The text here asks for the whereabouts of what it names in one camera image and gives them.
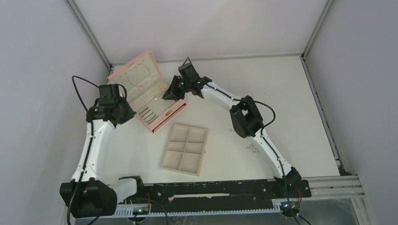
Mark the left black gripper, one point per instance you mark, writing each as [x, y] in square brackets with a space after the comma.
[130, 113]

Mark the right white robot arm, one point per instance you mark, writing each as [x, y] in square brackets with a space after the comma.
[246, 119]

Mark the beige six-compartment tray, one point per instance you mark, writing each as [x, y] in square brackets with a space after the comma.
[185, 150]

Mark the white slotted cable duct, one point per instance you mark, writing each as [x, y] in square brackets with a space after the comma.
[155, 211]

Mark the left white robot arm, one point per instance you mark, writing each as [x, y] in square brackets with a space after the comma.
[87, 195]

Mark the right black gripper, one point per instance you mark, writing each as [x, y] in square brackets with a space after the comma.
[173, 93]

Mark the pink jewelry box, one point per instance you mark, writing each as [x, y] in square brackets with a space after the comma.
[145, 86]

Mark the black mounting base plate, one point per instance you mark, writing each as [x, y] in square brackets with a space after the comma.
[215, 194]

